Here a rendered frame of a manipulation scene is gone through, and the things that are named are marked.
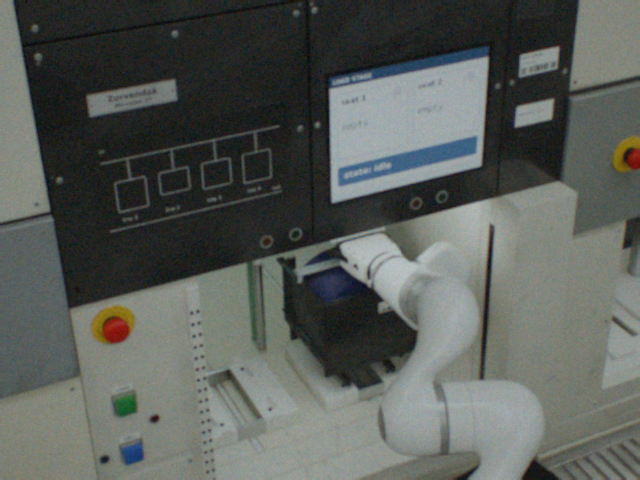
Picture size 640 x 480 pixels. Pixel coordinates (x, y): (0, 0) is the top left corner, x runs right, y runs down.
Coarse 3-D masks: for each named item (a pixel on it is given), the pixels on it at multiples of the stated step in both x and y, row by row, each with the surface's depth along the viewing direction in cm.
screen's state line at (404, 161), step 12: (444, 144) 169; (456, 144) 170; (468, 144) 171; (396, 156) 166; (408, 156) 167; (420, 156) 168; (432, 156) 169; (444, 156) 170; (456, 156) 171; (348, 168) 163; (360, 168) 164; (372, 168) 165; (384, 168) 166; (396, 168) 167; (408, 168) 168; (348, 180) 164; (360, 180) 165
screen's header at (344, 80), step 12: (480, 48) 163; (420, 60) 159; (432, 60) 160; (444, 60) 161; (456, 60) 162; (468, 60) 163; (360, 72) 155; (372, 72) 156; (384, 72) 157; (396, 72) 158; (408, 72) 159; (336, 84) 155; (348, 84) 155
